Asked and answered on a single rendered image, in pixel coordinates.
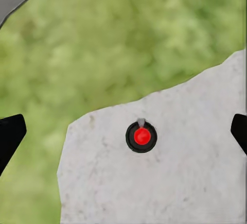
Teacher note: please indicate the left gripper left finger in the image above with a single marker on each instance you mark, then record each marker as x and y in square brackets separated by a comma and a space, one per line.
[12, 131]

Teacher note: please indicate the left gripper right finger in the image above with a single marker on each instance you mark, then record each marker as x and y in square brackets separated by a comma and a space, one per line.
[239, 130]

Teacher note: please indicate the insectifuge atomizer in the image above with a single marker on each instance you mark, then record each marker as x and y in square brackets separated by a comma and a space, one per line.
[141, 136]

